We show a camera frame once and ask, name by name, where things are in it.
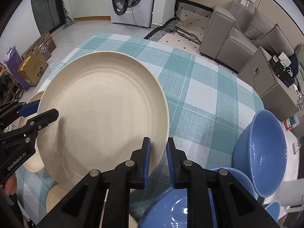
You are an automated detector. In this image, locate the yellow cardboard box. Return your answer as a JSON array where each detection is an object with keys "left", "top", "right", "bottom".
[{"left": 17, "top": 46, "right": 48, "bottom": 86}]

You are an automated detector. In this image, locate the plastic water bottle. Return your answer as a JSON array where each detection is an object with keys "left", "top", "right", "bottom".
[{"left": 282, "top": 114, "right": 299, "bottom": 131}]

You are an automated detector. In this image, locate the purple bag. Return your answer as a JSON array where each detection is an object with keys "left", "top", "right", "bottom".
[{"left": 4, "top": 46, "right": 30, "bottom": 91}]

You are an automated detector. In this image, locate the grey side cabinet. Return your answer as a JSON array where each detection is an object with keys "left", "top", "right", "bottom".
[{"left": 237, "top": 47, "right": 298, "bottom": 121}]

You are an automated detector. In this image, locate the black box on cabinet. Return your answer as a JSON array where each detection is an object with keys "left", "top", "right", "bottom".
[{"left": 268, "top": 55, "right": 295, "bottom": 88}]

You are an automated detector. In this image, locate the person's left hand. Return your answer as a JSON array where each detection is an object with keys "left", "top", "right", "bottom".
[{"left": 4, "top": 173, "right": 17, "bottom": 196}]

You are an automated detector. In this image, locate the grey sofa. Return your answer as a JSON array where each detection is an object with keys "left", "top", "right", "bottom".
[{"left": 198, "top": 0, "right": 295, "bottom": 73}]

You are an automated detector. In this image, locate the white electric kettle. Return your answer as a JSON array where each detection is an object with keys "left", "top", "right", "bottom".
[{"left": 264, "top": 179, "right": 304, "bottom": 218}]

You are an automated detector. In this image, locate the small beige plate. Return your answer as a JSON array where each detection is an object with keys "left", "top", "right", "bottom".
[{"left": 17, "top": 90, "right": 47, "bottom": 173}]

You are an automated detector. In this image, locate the white washing machine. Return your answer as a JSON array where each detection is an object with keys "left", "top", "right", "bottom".
[{"left": 111, "top": 0, "right": 155, "bottom": 28}]

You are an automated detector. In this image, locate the grey cushion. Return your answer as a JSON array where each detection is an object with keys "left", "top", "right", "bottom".
[
  {"left": 244, "top": 8, "right": 274, "bottom": 40},
  {"left": 252, "top": 24, "right": 295, "bottom": 57}
]

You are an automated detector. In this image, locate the large beige plate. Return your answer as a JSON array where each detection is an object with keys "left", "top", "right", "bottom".
[{"left": 36, "top": 51, "right": 169, "bottom": 190}]

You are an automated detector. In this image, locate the patterned floor rug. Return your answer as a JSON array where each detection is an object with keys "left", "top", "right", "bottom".
[{"left": 144, "top": 0, "right": 213, "bottom": 55}]

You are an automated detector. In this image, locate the blue bowl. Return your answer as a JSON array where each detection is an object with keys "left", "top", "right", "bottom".
[
  {"left": 263, "top": 200, "right": 281, "bottom": 222},
  {"left": 138, "top": 167, "right": 258, "bottom": 227},
  {"left": 233, "top": 110, "right": 287, "bottom": 198}
]

